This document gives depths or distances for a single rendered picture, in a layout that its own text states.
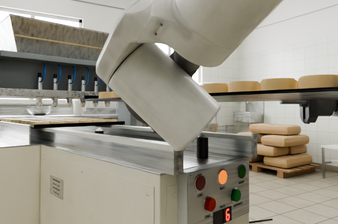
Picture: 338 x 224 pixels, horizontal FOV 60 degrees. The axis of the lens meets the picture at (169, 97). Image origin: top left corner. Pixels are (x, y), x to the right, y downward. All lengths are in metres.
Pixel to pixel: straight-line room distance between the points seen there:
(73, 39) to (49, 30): 0.11
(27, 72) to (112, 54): 1.04
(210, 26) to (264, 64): 5.76
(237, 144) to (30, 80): 0.85
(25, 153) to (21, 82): 0.28
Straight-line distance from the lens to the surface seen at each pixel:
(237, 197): 0.78
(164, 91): 0.27
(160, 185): 0.63
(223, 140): 0.88
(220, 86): 0.50
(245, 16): 0.20
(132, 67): 0.27
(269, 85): 0.44
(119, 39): 0.25
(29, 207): 1.26
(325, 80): 0.41
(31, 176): 1.24
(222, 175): 0.73
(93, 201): 0.88
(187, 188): 0.65
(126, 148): 0.73
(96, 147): 0.86
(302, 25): 5.59
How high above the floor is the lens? 0.98
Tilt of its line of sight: 2 degrees up
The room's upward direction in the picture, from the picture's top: straight up
